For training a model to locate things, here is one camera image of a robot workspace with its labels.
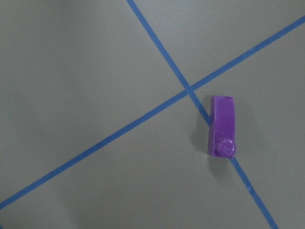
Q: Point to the purple trapezoid block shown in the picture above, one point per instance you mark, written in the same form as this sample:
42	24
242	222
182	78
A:
221	139

